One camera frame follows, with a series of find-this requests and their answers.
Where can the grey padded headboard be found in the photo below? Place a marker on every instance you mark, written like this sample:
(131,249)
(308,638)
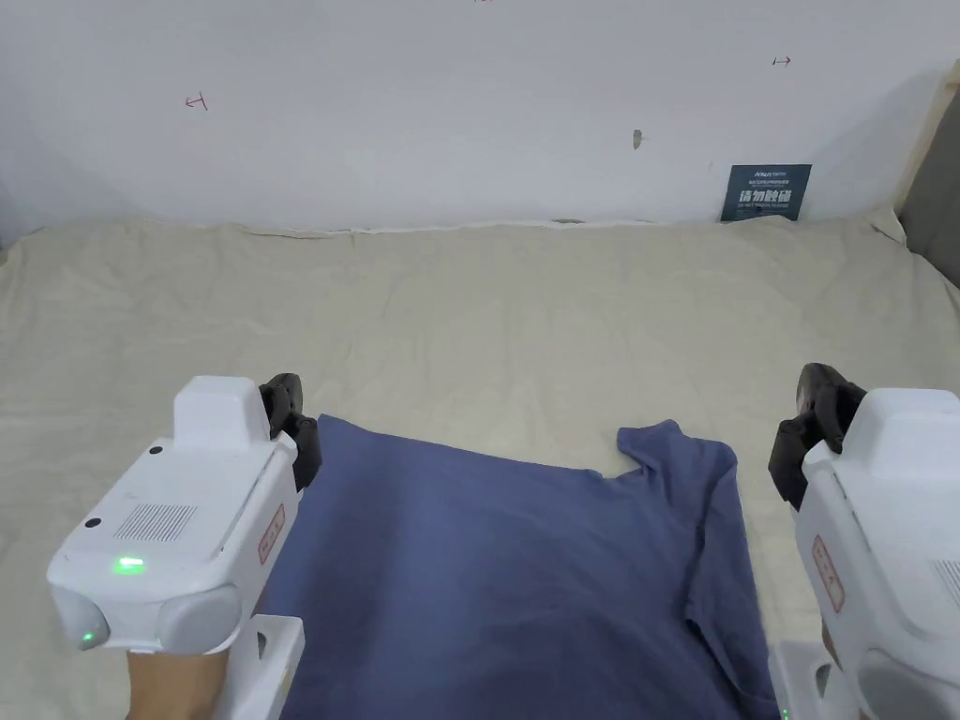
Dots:
(936,195)

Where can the dark teal sign card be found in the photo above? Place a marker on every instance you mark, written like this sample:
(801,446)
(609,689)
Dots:
(766,193)

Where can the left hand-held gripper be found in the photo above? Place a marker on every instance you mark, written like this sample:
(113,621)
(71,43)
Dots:
(187,525)

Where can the person's left hand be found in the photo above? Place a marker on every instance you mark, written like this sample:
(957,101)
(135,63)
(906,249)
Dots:
(174,686)

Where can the person's right hand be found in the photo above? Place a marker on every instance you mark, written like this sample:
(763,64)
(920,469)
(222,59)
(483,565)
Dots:
(826,639)

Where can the dark blue shirt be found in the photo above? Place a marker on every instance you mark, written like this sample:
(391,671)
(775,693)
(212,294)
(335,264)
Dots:
(510,585)

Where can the bed with beige sheet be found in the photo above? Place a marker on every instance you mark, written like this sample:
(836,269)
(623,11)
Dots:
(480,330)

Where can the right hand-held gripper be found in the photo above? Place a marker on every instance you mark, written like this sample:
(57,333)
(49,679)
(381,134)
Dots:
(885,540)

